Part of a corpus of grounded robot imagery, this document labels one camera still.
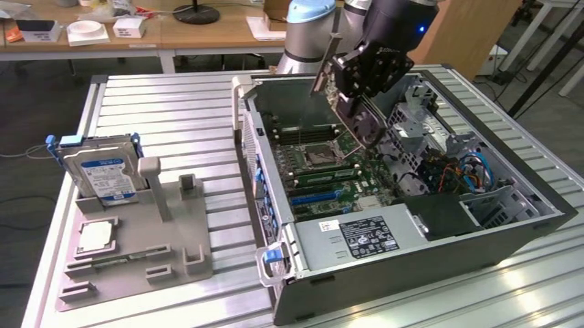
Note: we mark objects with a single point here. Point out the graphics card with metal bracket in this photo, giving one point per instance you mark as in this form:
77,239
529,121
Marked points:
366,126

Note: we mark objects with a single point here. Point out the wooden cabinet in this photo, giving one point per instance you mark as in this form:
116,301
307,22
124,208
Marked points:
465,41

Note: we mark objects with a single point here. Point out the green RAM stick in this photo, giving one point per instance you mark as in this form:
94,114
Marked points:
113,260
326,177

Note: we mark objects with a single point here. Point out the metal socket cover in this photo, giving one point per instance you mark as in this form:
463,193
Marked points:
343,145

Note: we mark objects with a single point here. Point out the grey parts rack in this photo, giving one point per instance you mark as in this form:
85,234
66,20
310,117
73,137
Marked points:
136,246

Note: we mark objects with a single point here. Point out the black plastic shroud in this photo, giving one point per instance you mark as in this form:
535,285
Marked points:
442,215

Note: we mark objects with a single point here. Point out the wooden desk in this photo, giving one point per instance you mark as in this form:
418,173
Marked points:
204,37

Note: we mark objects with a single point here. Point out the white paper stack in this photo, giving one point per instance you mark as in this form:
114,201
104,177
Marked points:
261,30

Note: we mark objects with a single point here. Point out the blue disk caddy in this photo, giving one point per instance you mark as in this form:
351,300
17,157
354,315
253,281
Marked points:
70,140

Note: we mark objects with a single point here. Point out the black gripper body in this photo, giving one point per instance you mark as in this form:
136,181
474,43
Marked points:
396,24

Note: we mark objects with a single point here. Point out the CPU socket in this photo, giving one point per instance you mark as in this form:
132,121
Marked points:
319,155

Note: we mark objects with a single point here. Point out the metal disk bay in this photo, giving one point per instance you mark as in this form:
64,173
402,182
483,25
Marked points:
497,208

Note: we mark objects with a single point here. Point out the small white box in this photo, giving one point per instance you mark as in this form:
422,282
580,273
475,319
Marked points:
128,29

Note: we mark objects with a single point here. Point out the blue case latch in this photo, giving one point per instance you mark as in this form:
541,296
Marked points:
271,257

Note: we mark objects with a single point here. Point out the hard disk with blue label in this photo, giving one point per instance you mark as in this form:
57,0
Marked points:
105,177

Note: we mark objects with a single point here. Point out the silver CPU chip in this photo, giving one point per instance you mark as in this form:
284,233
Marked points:
94,236

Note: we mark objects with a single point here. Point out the blue expansion slot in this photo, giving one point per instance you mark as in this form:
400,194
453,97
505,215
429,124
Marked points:
314,199

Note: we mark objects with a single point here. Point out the small orange box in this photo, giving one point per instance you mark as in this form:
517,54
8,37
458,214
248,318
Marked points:
12,34

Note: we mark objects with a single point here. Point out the brown cardboard box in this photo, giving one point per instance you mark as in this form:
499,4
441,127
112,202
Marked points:
274,8

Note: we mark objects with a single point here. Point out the white box with black lid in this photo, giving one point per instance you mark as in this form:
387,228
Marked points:
40,36

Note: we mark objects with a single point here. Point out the grey power supply unit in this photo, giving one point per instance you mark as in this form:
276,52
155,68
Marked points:
328,246

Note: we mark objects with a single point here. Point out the black slanted pole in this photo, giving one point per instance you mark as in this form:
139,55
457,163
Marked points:
550,68

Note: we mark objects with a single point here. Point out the white box with tape roll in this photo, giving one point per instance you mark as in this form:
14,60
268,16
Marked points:
88,37

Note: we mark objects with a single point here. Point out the black open PC case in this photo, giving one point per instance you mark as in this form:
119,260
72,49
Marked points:
410,290

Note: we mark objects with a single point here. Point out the green motherboard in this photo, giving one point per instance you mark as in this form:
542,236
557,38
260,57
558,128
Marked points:
364,177

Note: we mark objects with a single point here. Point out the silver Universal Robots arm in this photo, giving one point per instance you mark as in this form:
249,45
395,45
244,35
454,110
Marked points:
304,37

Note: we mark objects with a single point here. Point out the metal drive cage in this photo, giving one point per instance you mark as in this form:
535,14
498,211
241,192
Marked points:
410,130

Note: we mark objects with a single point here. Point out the black round lamp base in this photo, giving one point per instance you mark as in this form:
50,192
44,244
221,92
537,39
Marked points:
196,15

